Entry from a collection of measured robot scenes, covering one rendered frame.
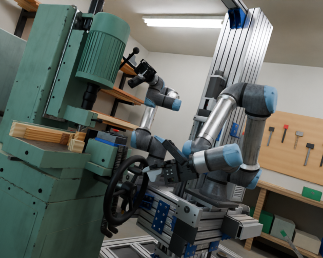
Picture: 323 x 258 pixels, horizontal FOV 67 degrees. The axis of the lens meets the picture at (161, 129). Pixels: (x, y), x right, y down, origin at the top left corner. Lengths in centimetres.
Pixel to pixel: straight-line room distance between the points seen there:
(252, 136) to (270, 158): 283
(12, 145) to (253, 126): 99
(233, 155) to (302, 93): 348
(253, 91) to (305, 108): 304
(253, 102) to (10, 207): 107
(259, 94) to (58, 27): 97
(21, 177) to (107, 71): 55
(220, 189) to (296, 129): 285
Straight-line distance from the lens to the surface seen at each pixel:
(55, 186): 97
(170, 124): 459
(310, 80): 430
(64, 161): 95
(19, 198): 109
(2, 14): 353
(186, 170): 86
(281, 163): 403
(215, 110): 109
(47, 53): 131
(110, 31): 117
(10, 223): 113
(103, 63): 114
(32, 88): 131
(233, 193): 181
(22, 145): 97
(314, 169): 404
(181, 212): 129
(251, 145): 124
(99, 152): 102
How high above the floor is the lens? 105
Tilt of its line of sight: 2 degrees up
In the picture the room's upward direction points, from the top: 17 degrees clockwise
